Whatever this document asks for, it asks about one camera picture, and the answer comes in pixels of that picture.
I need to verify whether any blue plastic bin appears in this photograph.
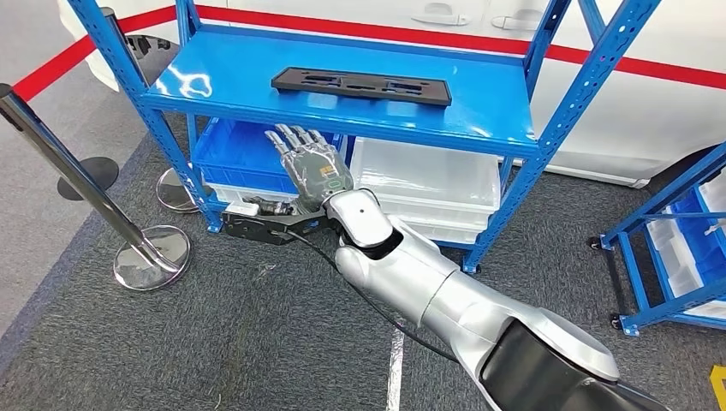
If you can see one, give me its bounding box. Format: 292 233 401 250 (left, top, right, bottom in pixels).
669 189 726 288
191 117 344 197

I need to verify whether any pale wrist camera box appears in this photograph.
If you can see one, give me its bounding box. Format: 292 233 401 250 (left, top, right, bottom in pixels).
223 200 261 217

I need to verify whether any thin black stanchion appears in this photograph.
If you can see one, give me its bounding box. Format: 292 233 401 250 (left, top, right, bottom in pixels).
57 157 120 202

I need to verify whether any black plastic panel part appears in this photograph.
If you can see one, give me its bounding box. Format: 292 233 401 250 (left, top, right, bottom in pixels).
271 67 453 108

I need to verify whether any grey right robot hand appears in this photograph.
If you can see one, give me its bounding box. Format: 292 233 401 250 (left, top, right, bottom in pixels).
247 123 355 217

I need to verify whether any white car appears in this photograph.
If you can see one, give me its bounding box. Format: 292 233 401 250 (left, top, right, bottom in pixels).
57 0 726 189

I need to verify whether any blue metal shelf rack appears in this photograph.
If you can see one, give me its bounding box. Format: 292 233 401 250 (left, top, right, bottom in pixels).
67 0 662 275
588 141 726 338

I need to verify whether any silver floor tape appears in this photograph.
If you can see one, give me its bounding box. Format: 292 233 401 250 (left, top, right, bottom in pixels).
385 325 407 411

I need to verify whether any yellow floor tape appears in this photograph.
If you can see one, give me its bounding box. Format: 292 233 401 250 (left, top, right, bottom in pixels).
709 366 726 411

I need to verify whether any translucent plastic bin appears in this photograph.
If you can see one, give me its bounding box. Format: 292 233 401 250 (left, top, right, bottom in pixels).
391 212 489 246
348 137 502 225

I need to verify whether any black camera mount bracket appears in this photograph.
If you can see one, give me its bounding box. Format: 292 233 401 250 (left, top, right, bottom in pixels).
221 210 336 246

